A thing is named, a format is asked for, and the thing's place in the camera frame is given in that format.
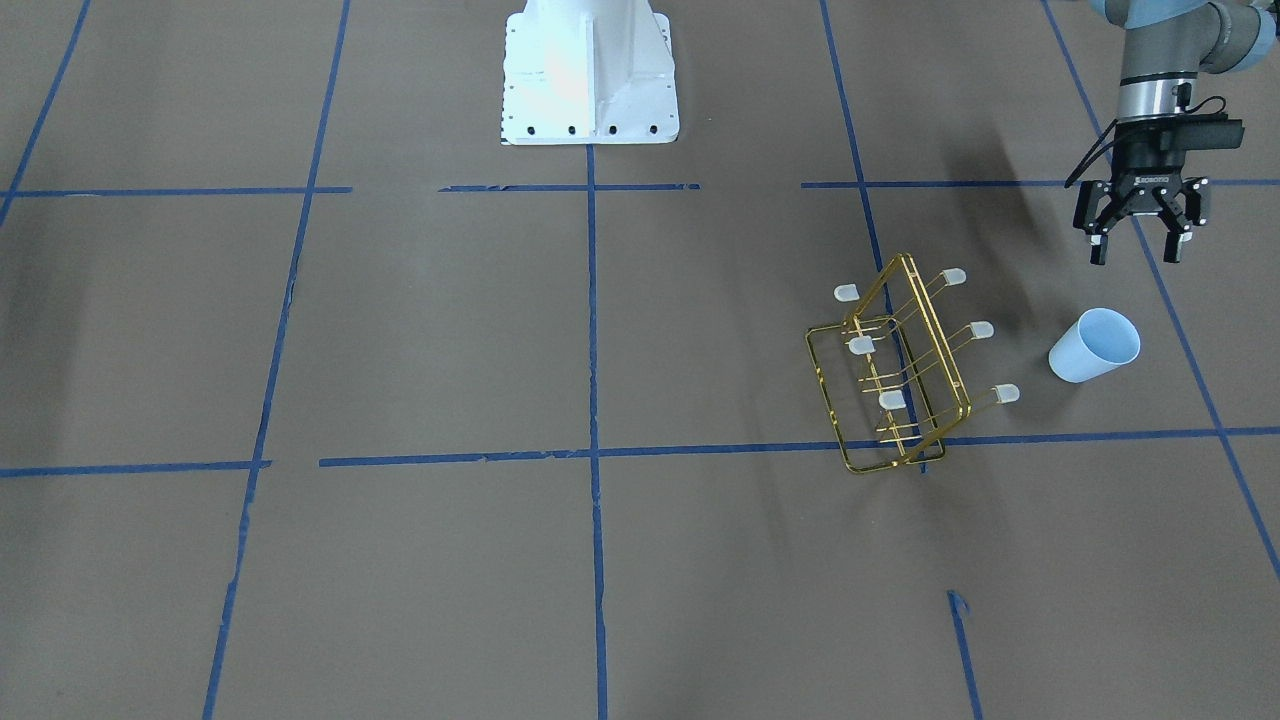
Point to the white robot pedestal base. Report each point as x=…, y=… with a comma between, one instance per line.
x=581, y=72

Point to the light blue plastic cup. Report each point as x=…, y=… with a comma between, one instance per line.
x=1099, y=341

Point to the gold wire cup holder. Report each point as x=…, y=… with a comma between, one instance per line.
x=888, y=370

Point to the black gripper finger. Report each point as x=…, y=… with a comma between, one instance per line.
x=1098, y=232
x=1179, y=229

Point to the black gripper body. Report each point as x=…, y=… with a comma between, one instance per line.
x=1146, y=167

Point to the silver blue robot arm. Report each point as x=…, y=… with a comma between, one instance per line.
x=1168, y=45

